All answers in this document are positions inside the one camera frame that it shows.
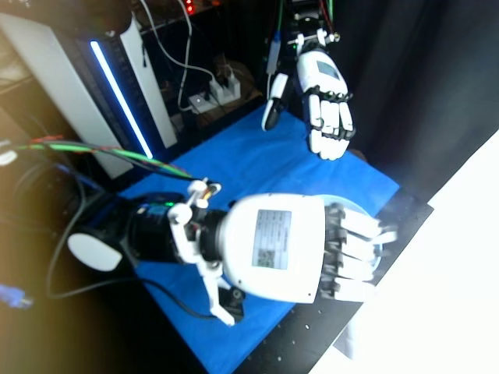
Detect light blue bowl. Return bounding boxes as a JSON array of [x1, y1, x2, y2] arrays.
[[319, 194, 387, 280]]

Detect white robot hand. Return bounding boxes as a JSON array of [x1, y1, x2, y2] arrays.
[[261, 46, 357, 161], [216, 192, 399, 306]]

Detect white tower with blue light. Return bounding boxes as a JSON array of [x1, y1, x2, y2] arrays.
[[0, 11, 179, 179]]

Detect green and red wire bundle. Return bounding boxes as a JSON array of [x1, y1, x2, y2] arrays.
[[317, 0, 337, 38], [15, 140, 207, 186]]

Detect dark curtain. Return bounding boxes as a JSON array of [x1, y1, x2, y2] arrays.
[[331, 0, 499, 192]]

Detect blue table cloth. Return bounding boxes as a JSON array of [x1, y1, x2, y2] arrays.
[[119, 104, 402, 374]]

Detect blue plug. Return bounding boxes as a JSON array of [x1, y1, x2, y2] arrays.
[[0, 283, 35, 309]]

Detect white power strip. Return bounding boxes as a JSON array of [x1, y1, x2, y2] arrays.
[[208, 73, 242, 103]]

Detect white power adapter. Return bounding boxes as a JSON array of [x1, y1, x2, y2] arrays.
[[188, 92, 220, 115]]

